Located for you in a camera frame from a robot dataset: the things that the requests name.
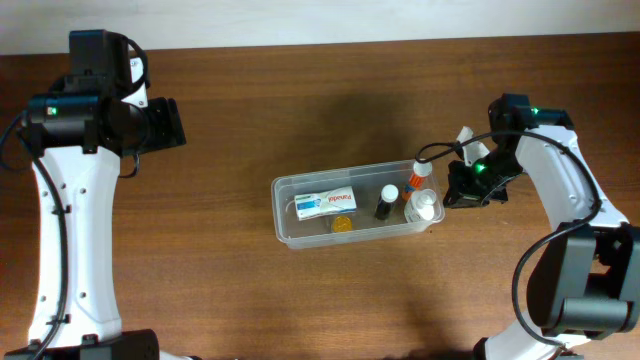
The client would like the orange Redoxon tablet tube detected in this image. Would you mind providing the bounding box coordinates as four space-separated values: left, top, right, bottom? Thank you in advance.
402 161 433 202

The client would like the white labelled bottle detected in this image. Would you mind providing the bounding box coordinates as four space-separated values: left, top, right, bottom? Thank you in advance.
404 189 437 223

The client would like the dark bottle white cap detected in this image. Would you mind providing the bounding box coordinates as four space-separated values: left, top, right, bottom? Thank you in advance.
374 184 399 220

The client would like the clear plastic container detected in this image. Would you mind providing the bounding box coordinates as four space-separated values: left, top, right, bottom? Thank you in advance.
271 160 445 249

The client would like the white Panadol box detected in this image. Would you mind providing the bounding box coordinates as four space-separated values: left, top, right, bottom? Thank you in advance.
294 186 357 221

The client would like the small gold lid jar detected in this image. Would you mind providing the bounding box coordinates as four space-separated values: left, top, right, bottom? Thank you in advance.
331 216 353 233

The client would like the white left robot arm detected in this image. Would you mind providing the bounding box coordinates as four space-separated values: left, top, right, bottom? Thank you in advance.
9 30 186 359

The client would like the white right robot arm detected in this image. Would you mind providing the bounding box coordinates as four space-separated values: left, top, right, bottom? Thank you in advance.
443 94 639 359

